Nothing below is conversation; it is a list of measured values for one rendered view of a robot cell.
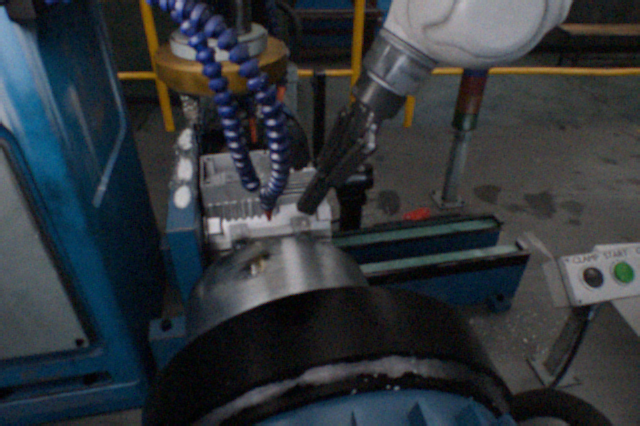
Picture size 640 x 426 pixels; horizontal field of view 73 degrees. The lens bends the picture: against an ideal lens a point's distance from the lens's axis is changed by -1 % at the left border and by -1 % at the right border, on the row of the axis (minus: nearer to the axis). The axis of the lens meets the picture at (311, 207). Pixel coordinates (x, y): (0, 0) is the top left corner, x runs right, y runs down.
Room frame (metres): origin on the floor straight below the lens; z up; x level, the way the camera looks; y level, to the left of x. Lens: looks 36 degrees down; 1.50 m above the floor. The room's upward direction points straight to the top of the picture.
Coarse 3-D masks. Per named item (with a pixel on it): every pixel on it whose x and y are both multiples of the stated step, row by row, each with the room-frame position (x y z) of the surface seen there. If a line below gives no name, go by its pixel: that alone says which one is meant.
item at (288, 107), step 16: (240, 96) 0.87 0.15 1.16; (208, 112) 0.86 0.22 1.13; (240, 112) 0.82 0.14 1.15; (256, 112) 0.83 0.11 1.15; (288, 112) 0.86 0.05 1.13; (208, 128) 0.81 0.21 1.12; (224, 128) 0.81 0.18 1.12; (256, 128) 0.82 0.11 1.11; (288, 128) 0.84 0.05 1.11; (208, 144) 0.81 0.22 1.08; (224, 144) 0.81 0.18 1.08; (256, 144) 0.82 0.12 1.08; (304, 144) 0.84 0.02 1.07; (304, 160) 0.85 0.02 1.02
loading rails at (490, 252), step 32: (416, 224) 0.74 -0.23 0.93; (448, 224) 0.75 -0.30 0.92; (480, 224) 0.75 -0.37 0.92; (352, 256) 0.68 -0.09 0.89; (384, 256) 0.70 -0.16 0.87; (416, 256) 0.71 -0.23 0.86; (448, 256) 0.65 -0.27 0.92; (480, 256) 0.64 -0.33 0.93; (512, 256) 0.64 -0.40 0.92; (416, 288) 0.60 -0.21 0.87; (448, 288) 0.62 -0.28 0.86; (480, 288) 0.63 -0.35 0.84; (512, 288) 0.65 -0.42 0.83
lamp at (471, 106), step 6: (462, 96) 1.00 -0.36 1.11; (468, 96) 0.99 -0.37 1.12; (474, 96) 0.99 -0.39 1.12; (480, 96) 0.99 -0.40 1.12; (462, 102) 1.00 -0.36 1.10; (468, 102) 0.99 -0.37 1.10; (474, 102) 0.99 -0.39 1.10; (480, 102) 1.00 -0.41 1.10; (456, 108) 1.01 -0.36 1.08; (462, 108) 1.00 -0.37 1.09; (468, 108) 0.99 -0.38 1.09; (474, 108) 0.99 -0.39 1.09
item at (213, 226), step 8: (304, 168) 0.70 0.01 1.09; (312, 168) 0.70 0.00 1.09; (320, 208) 0.57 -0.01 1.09; (328, 208) 0.57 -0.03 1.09; (320, 216) 0.56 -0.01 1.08; (328, 216) 0.57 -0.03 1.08; (208, 224) 0.53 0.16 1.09; (216, 224) 0.54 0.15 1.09; (208, 232) 0.53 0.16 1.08; (216, 232) 0.53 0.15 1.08
